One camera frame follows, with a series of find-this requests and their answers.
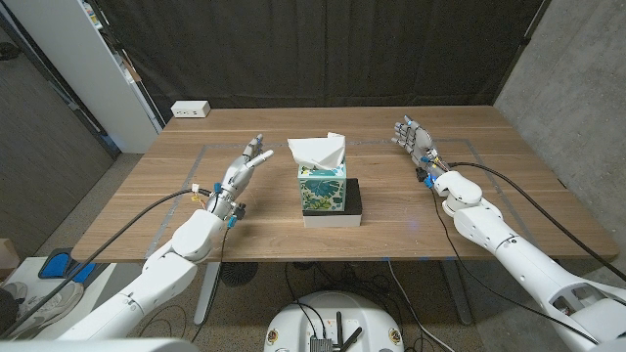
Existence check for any black box with white base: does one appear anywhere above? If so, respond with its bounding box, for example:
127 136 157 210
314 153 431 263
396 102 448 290
301 177 364 229

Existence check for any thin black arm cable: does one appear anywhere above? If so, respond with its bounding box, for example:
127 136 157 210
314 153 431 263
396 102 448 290
428 187 601 346
190 225 231 343

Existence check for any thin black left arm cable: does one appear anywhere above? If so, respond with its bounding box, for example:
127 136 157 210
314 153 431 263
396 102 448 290
190 225 231 343

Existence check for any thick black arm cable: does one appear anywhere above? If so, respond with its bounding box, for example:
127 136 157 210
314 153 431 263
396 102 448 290
447 161 626 283
0 188 214 339

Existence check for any black curtain stand pole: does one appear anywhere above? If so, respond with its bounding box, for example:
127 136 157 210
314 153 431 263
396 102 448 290
491 0 553 105

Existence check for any black curtain backdrop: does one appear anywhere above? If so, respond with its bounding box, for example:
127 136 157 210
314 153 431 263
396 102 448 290
95 0 547 123

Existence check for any white floor cable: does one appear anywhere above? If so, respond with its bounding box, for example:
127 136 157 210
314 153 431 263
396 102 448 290
387 260 456 352

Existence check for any black round floor fan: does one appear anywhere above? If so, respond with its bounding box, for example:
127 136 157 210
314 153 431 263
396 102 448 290
217 262 259 287

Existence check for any white sneaker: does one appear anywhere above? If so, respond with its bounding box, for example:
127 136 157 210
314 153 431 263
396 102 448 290
9 281 85 338
0 281 29 304

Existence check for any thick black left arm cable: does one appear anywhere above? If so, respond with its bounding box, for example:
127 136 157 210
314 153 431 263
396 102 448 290
0 188 214 339

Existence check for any white power strip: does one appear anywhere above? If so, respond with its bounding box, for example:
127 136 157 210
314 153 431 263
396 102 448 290
169 100 212 119

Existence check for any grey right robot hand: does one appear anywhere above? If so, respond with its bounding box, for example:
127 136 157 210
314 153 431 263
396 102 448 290
390 114 449 183

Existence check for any white robot torso cover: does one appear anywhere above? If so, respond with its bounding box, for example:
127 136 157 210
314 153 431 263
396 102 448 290
0 337 200 352

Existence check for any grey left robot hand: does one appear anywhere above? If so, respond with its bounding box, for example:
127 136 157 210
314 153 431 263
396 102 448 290
204 133 275 220

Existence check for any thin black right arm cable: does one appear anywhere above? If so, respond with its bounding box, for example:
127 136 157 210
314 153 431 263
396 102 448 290
428 187 601 346

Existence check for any brown cardboard box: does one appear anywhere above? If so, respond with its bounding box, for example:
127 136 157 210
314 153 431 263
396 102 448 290
0 238 21 283

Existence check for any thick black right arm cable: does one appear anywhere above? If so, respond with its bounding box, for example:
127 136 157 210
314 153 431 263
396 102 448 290
447 161 626 283

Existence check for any white table leg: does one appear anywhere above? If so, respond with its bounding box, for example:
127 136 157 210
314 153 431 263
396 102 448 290
193 262 221 327

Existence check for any white tissue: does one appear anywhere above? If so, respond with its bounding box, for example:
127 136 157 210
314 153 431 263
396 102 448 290
287 131 347 171

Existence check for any grey table leg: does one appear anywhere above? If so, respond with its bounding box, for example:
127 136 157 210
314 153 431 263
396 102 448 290
439 259 474 327

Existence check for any teal floral tissue box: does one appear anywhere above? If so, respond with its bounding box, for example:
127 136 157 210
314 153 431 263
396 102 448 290
296 162 348 213

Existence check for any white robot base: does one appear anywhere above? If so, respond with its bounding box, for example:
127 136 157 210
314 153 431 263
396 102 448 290
263 290 405 352

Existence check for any white shelf cabinet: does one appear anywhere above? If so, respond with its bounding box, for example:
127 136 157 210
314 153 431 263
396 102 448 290
3 0 164 154

